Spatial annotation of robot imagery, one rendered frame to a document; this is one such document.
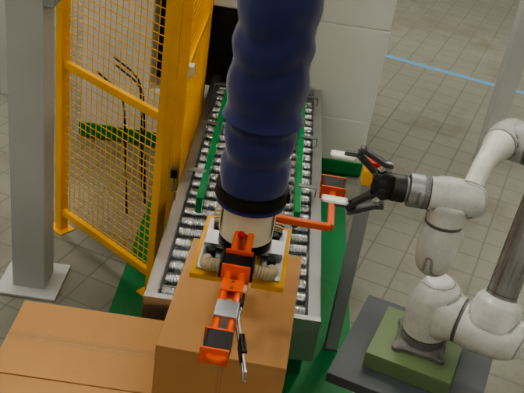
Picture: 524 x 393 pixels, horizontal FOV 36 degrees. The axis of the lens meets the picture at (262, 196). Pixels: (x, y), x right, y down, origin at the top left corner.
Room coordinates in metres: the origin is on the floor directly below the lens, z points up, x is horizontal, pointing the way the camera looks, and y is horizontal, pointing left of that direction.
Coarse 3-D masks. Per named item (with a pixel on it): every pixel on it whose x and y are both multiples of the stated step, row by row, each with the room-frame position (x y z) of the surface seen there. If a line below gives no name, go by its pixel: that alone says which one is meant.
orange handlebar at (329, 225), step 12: (276, 216) 2.20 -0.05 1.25; (288, 216) 2.21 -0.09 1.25; (324, 228) 2.19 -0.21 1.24; (252, 240) 2.04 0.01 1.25; (228, 276) 1.85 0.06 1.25; (240, 276) 1.85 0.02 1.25; (228, 288) 1.79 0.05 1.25; (240, 288) 1.79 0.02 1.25; (240, 300) 1.76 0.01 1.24; (216, 324) 1.63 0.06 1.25; (228, 324) 1.64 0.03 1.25; (216, 360) 1.51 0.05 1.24
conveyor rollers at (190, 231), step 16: (208, 128) 4.17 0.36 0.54; (224, 128) 4.19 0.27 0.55; (208, 144) 3.98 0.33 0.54; (224, 144) 3.99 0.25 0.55; (304, 144) 4.17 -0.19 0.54; (304, 160) 3.99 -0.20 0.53; (304, 176) 3.81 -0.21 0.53; (192, 192) 3.45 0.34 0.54; (208, 192) 3.46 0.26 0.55; (304, 192) 3.63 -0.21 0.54; (192, 208) 3.28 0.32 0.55; (208, 208) 3.35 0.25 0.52; (288, 208) 3.45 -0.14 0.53; (304, 208) 3.45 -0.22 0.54; (192, 224) 3.17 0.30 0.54; (176, 240) 3.00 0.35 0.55; (192, 240) 3.02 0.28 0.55; (304, 240) 3.18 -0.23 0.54; (176, 256) 2.90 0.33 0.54; (304, 256) 3.09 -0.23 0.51; (176, 272) 2.81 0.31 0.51; (304, 272) 2.92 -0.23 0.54; (304, 288) 2.82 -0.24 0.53
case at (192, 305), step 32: (192, 256) 2.34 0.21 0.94; (192, 288) 2.16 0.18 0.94; (288, 288) 2.25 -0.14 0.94; (192, 320) 2.00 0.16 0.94; (256, 320) 2.05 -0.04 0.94; (288, 320) 2.07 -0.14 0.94; (160, 352) 1.86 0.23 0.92; (192, 352) 1.86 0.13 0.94; (256, 352) 1.90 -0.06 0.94; (288, 352) 1.92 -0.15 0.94; (160, 384) 1.86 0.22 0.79; (192, 384) 1.86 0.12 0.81; (224, 384) 1.85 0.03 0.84; (256, 384) 1.85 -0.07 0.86
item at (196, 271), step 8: (208, 216) 2.33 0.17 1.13; (208, 224) 2.28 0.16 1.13; (216, 224) 2.24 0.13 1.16; (200, 240) 2.18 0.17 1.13; (200, 248) 2.13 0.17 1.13; (208, 248) 2.10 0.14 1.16; (216, 248) 2.14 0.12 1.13; (200, 256) 2.08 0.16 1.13; (216, 256) 2.10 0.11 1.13; (192, 264) 2.04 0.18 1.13; (192, 272) 2.00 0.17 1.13; (200, 272) 2.01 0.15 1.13; (208, 272) 2.01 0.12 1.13; (216, 272) 2.02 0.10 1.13; (216, 280) 2.00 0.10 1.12
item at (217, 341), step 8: (208, 328) 1.60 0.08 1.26; (216, 328) 1.60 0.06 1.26; (208, 336) 1.57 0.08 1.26; (216, 336) 1.57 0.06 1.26; (224, 336) 1.58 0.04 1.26; (232, 336) 1.58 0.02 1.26; (208, 344) 1.54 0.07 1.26; (216, 344) 1.54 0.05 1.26; (224, 344) 1.55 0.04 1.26; (200, 352) 1.52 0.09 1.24; (208, 352) 1.52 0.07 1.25; (216, 352) 1.52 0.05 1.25; (224, 352) 1.52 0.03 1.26; (200, 360) 1.52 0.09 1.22
